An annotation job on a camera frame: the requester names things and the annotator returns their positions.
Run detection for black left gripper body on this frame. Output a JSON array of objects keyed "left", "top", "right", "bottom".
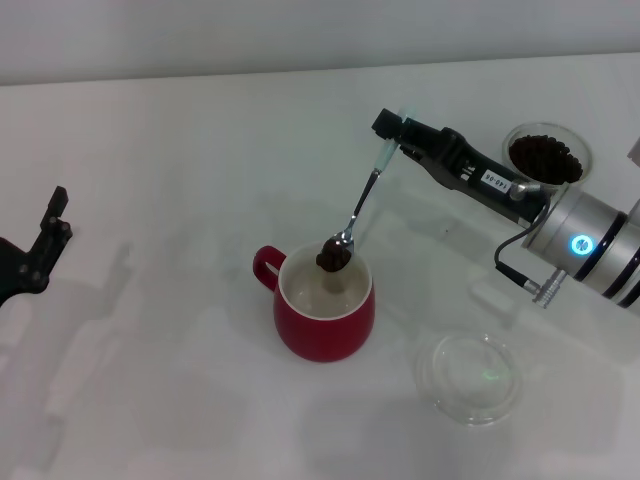
[{"left": 0, "top": 236, "right": 27, "bottom": 309}]

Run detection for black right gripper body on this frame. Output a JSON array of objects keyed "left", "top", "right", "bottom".
[{"left": 433, "top": 127, "right": 550, "bottom": 227}]

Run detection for blue handled metal spoon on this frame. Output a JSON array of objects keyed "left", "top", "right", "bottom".
[{"left": 327, "top": 105, "right": 417, "bottom": 262}]

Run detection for clear glass cup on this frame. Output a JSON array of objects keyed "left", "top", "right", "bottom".
[{"left": 501, "top": 121, "right": 595, "bottom": 194}]

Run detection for small coffee bean portion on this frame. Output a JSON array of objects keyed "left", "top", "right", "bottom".
[{"left": 315, "top": 238, "right": 352, "bottom": 294}]

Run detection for clear glass saucer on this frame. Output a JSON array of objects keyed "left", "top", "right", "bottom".
[{"left": 413, "top": 327, "right": 525, "bottom": 429}]

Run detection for red ceramic mug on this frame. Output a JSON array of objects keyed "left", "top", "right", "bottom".
[{"left": 252, "top": 239, "right": 376, "bottom": 364}]

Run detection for coffee bean heap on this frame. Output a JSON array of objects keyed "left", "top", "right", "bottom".
[{"left": 507, "top": 133, "right": 585, "bottom": 183}]

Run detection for black cable with metal plug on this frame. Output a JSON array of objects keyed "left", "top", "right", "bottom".
[{"left": 493, "top": 207, "right": 569, "bottom": 307}]

